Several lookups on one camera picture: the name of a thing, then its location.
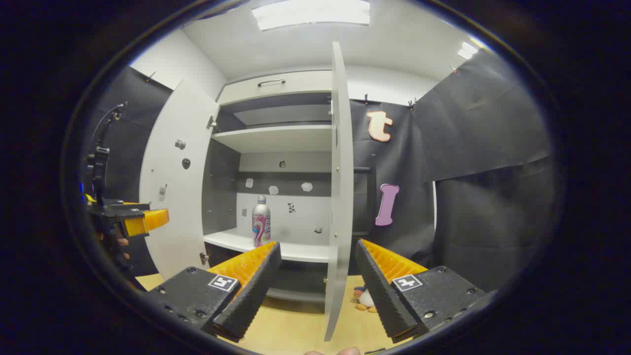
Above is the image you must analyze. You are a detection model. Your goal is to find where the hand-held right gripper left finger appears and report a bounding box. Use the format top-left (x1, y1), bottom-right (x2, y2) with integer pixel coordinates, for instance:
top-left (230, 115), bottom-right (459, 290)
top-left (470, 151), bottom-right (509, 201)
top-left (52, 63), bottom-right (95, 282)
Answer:
top-left (145, 241), bottom-right (282, 343)

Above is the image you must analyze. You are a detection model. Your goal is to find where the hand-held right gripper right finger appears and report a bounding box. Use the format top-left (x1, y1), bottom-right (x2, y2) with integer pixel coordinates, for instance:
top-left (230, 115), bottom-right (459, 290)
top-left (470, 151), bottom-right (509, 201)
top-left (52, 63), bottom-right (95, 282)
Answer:
top-left (355, 239), bottom-right (486, 344)

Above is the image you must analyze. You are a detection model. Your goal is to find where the white cabinet door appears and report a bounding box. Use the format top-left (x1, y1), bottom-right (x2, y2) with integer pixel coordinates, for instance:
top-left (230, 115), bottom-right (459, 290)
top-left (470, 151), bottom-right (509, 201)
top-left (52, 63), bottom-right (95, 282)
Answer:
top-left (139, 79), bottom-right (220, 282)
top-left (323, 42), bottom-right (354, 342)

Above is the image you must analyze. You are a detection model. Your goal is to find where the silver bottle with pink label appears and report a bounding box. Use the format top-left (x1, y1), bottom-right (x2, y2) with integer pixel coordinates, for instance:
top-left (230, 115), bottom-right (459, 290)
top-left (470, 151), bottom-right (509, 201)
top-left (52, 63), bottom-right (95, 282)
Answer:
top-left (252, 195), bottom-right (272, 248)

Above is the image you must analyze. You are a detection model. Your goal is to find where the white and grey cabinet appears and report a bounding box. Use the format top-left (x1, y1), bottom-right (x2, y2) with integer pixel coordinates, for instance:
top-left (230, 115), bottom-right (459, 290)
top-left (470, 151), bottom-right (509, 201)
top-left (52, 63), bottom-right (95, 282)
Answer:
top-left (200, 69), bottom-right (353, 304)

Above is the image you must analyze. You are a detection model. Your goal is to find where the white cabinet shelf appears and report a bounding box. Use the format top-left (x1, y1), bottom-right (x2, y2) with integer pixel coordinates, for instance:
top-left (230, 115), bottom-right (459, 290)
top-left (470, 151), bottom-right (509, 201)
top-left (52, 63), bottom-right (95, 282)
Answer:
top-left (211, 125), bottom-right (332, 153)
top-left (233, 105), bottom-right (332, 128)

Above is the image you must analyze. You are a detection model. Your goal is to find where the white cabinet drawer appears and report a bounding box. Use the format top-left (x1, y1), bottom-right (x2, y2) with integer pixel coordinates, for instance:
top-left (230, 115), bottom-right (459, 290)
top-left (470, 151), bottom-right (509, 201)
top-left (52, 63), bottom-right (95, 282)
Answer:
top-left (217, 70), bottom-right (333, 106)

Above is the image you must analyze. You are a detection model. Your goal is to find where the toy penguin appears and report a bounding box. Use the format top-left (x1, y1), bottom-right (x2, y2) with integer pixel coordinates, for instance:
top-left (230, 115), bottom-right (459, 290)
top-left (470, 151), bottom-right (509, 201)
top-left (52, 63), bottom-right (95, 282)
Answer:
top-left (352, 286), bottom-right (378, 313)

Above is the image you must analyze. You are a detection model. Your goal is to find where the small ceiling light panel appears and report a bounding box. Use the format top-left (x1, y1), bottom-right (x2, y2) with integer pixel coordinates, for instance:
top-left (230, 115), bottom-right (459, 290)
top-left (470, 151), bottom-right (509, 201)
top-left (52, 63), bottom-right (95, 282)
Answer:
top-left (457, 41), bottom-right (480, 61)

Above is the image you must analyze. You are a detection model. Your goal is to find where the large ceiling light panel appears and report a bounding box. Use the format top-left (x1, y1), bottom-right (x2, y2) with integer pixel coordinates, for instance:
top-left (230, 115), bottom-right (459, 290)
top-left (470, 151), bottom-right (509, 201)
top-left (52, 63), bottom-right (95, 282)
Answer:
top-left (251, 0), bottom-right (371, 32)

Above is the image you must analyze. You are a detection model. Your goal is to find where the black door handle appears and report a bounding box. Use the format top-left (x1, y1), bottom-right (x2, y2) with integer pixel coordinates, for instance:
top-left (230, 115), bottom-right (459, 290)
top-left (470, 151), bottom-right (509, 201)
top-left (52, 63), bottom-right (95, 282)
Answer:
top-left (353, 155), bottom-right (378, 236)

